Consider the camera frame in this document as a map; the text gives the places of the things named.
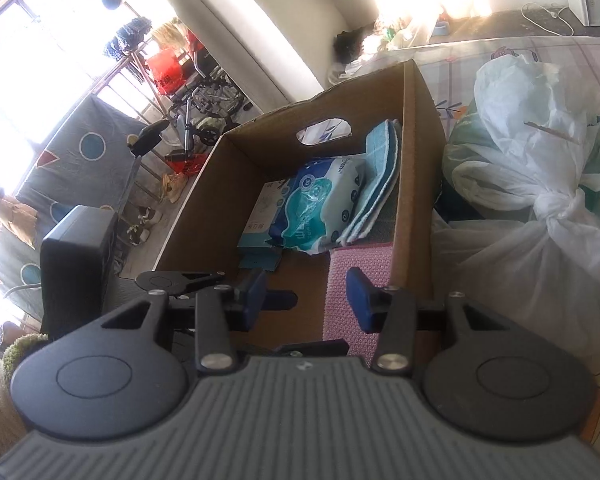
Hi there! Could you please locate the pink knitted cloth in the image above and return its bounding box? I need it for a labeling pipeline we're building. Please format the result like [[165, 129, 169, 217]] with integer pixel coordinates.
[[323, 243, 393, 364]]

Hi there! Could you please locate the blue mask box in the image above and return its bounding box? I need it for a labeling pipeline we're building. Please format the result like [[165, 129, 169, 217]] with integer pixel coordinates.
[[237, 179, 290, 272]]

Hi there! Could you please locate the blue wet wipes pack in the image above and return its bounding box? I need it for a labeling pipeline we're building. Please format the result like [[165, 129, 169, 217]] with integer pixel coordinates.
[[270, 155, 364, 256]]

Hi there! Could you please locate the blue checkered towel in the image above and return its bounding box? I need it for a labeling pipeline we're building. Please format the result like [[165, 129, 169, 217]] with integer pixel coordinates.
[[338, 119, 402, 246]]

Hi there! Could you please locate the grey sheet with circles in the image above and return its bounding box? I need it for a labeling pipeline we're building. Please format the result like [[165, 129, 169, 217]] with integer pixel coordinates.
[[0, 96, 144, 321]]

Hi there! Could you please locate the brown cardboard box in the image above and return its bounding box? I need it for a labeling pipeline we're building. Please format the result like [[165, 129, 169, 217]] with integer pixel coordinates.
[[158, 61, 445, 374]]

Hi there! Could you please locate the white tied plastic bag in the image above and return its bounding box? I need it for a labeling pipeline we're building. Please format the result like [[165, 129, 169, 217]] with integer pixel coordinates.
[[429, 52, 600, 361]]

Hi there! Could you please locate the wheelchair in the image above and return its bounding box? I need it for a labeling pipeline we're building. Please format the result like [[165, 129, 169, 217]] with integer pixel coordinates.
[[124, 34, 254, 162]]

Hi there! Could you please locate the red plastic bag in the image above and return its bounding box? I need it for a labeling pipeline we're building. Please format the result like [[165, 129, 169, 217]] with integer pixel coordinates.
[[146, 30, 200, 96]]

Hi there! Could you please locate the pile of bags on floor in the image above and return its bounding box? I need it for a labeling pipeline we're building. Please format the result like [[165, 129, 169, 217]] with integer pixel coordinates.
[[327, 8, 452, 86]]

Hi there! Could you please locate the white power cable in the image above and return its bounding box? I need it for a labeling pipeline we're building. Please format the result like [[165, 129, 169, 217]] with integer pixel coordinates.
[[520, 1, 579, 37]]

